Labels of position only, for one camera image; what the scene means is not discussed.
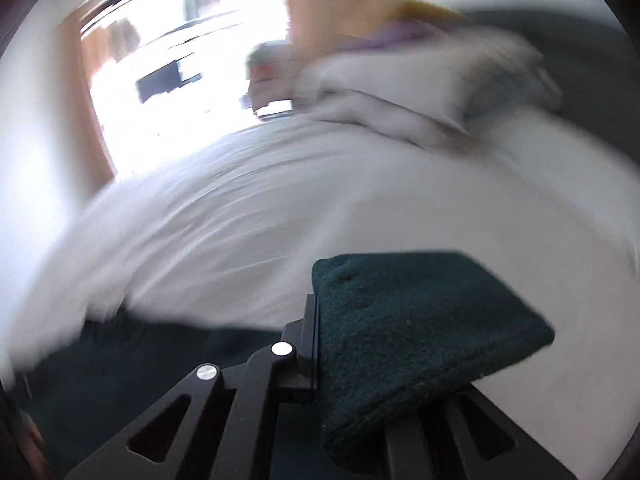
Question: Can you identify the folded grey white duvet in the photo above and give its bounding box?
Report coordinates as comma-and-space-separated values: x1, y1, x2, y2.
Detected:
295, 26, 562, 148

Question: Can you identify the beige curtain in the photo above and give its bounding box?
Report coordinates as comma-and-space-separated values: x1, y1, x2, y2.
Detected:
278, 0, 402, 61
58, 12, 115, 188

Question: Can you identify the beige left curtain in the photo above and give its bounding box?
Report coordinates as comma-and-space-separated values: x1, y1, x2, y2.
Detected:
58, 12, 115, 188

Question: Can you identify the purple pillow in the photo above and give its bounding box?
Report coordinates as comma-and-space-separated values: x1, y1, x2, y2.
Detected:
342, 20, 444, 51

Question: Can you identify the dark green fleece cloth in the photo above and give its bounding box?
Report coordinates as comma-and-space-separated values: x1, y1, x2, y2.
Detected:
13, 252, 554, 479

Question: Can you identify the beige puffy jacket pile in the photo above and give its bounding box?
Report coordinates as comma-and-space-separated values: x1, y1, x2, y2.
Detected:
246, 40, 303, 118

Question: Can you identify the white bed sheet mattress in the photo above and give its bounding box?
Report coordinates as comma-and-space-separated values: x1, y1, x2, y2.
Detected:
6, 110, 639, 479

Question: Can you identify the yellow pillow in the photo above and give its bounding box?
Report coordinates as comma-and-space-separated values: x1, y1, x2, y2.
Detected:
397, 0, 466, 23

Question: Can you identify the black framed window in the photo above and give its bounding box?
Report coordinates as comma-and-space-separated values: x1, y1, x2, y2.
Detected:
79, 0, 290, 178

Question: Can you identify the dark green headboard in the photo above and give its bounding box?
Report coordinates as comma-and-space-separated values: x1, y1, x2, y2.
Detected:
466, 8, 639, 162

